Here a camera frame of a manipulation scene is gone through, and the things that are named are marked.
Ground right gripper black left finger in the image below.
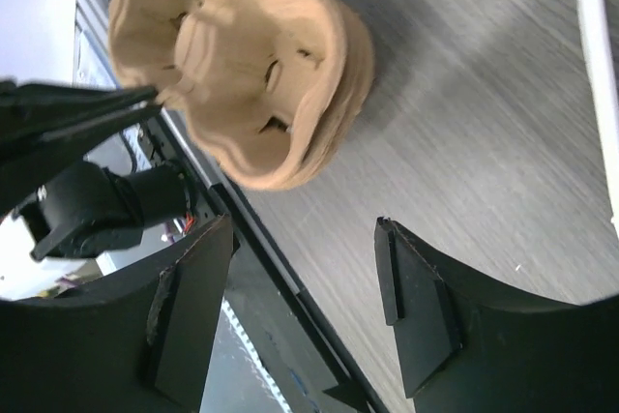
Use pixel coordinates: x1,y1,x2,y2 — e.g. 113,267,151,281
1,216,233,412

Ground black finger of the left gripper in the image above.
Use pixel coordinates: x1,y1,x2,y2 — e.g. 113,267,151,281
1,79,162,210

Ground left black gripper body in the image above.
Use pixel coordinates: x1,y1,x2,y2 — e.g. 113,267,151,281
14,161,193,261

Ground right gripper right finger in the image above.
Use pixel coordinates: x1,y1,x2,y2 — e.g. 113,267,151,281
374,218,618,412

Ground cardboard cup carrier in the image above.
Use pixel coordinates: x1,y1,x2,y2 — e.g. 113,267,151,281
108,0,375,191

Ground white slotted cable duct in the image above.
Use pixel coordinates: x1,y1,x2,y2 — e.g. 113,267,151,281
221,299,292,413

